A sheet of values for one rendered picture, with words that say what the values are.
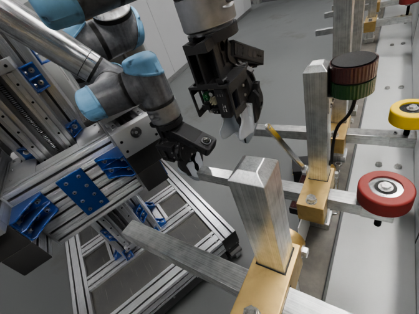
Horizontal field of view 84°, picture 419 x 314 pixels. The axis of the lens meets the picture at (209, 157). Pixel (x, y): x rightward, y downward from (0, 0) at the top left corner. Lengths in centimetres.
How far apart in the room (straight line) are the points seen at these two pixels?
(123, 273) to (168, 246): 106
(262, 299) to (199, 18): 34
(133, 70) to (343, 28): 45
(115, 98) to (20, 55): 54
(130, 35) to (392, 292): 96
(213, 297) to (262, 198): 122
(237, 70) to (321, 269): 46
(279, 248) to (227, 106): 20
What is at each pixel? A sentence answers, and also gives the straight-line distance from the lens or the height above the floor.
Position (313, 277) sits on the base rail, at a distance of 62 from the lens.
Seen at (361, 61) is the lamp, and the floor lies 111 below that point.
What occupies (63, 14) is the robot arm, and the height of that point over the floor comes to 128.
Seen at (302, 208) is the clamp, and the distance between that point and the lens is 51.
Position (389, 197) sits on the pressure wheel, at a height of 91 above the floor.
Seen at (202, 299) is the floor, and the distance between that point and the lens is 142.
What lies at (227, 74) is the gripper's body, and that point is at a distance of 37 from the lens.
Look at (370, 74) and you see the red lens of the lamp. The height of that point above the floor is 110.
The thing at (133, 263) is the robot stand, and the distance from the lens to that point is 144.
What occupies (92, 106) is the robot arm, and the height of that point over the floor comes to 113.
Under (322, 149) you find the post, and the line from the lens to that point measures 48.
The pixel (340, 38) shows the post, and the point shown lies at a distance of 65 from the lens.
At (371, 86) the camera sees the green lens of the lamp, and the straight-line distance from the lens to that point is 41.
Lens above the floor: 127
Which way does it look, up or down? 36 degrees down
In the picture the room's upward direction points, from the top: 22 degrees counter-clockwise
